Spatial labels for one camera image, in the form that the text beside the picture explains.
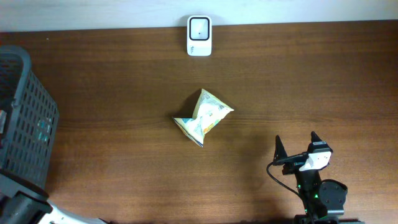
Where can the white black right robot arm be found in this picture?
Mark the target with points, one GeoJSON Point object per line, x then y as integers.
{"type": "Point", "coordinates": [323, 200]}

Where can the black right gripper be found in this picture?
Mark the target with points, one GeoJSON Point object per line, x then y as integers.
{"type": "Point", "coordinates": [294, 158]}

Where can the yellow snack bag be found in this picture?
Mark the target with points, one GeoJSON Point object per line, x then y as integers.
{"type": "Point", "coordinates": [208, 112]}

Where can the white barcode scanner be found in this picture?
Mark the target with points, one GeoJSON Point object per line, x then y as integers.
{"type": "Point", "coordinates": [199, 36]}

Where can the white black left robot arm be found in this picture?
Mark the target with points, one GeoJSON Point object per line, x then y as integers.
{"type": "Point", "coordinates": [25, 203]}

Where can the grey plastic mesh basket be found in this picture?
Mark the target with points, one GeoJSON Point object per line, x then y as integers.
{"type": "Point", "coordinates": [29, 118]}

